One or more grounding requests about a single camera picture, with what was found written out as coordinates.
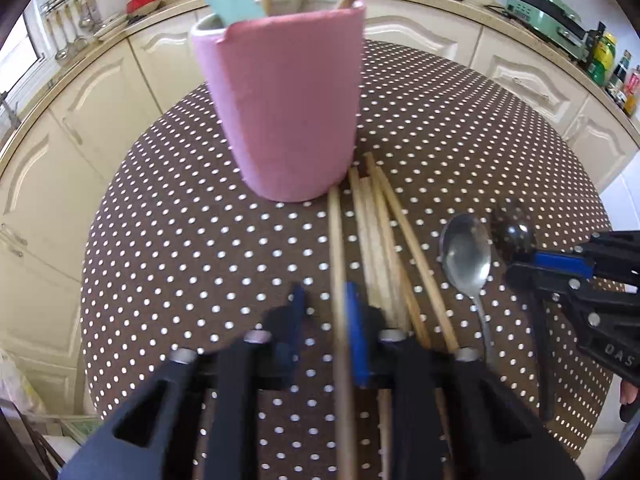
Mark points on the white dish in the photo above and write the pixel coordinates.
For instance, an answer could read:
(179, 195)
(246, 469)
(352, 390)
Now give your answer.
(112, 26)

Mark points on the green floor mat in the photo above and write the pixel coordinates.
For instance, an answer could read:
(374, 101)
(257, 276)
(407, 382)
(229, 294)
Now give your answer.
(80, 430)

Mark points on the hanging metal kitchen utensil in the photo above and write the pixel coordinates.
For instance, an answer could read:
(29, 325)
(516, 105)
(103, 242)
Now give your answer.
(72, 30)
(61, 40)
(81, 20)
(90, 12)

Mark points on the green electric cooker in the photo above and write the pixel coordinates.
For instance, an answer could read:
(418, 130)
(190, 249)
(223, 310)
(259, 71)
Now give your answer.
(545, 15)

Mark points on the bunch of wooden chopsticks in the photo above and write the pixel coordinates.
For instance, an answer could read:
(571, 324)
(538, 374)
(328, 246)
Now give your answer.
(372, 240)

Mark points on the pink cup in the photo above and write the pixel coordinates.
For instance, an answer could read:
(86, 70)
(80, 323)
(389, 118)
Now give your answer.
(285, 110)

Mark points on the silver metal spoon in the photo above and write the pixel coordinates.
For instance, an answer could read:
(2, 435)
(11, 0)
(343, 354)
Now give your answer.
(465, 260)

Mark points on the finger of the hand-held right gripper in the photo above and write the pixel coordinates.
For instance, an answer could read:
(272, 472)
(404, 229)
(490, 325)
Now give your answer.
(560, 263)
(545, 284)

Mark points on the red label bottle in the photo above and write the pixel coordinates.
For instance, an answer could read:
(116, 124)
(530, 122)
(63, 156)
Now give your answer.
(632, 87)

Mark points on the green bottle with yellow cap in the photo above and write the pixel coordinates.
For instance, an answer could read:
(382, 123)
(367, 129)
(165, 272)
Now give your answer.
(602, 57)

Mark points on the dark sauce bottle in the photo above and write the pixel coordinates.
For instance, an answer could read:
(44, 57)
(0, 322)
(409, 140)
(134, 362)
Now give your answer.
(619, 72)

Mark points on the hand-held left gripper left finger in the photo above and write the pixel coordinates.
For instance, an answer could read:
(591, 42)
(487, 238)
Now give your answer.
(296, 320)

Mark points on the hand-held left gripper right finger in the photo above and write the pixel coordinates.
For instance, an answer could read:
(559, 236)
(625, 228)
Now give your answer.
(357, 330)

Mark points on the red food container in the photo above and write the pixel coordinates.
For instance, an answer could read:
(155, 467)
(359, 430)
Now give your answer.
(144, 2)

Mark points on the black spoon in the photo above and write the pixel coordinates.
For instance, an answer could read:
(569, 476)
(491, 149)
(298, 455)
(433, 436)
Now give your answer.
(517, 235)

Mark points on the person's right hand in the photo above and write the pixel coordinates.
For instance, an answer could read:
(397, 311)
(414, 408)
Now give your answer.
(627, 395)

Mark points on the kitchen window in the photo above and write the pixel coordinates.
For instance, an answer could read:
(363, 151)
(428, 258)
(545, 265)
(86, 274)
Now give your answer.
(25, 50)

